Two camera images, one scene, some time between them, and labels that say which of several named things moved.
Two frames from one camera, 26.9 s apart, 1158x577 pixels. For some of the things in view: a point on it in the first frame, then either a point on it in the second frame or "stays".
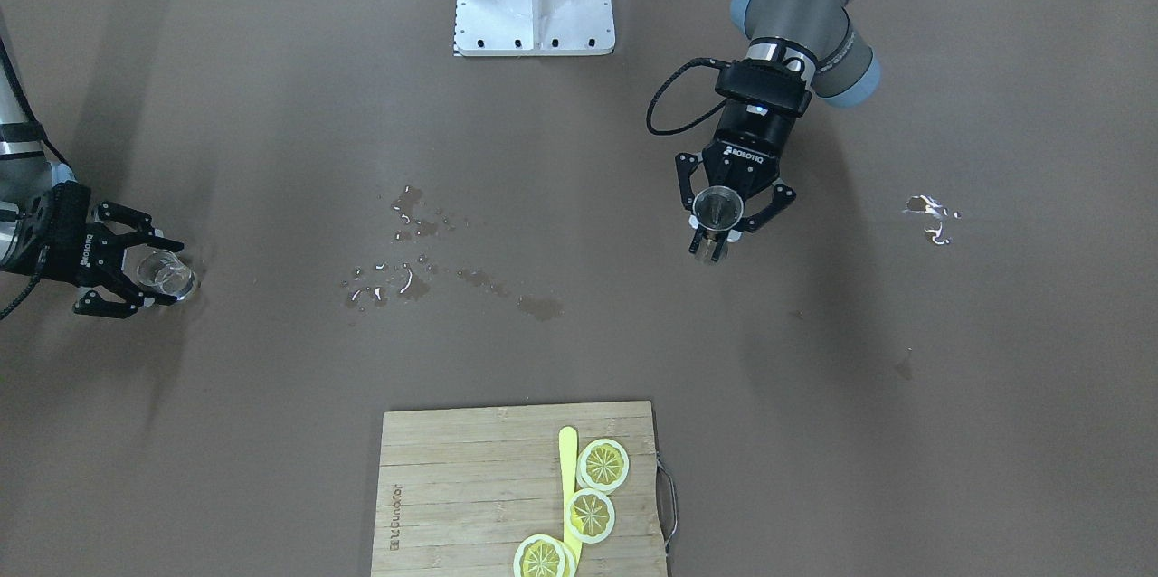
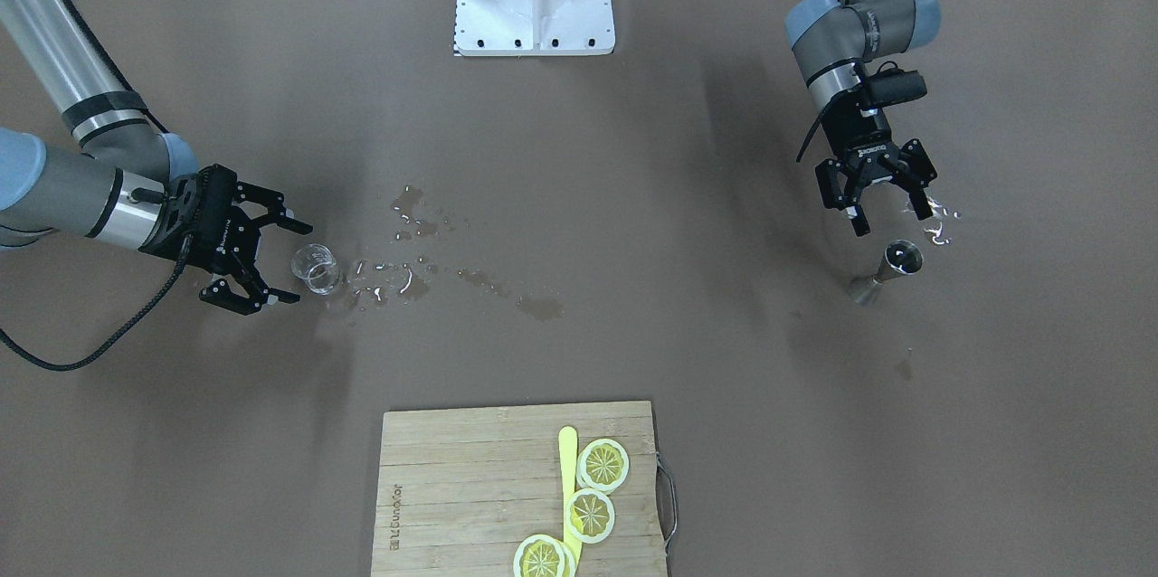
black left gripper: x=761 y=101 → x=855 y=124
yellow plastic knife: x=568 y=446 stays
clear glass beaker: x=158 y=270 → x=317 y=266
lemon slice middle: x=590 y=515 stays
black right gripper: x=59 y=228 → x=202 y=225
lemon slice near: x=543 y=555 stays
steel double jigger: x=717 y=210 → x=901 y=257
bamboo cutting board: x=458 y=488 stays
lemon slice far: x=602 y=465 stays
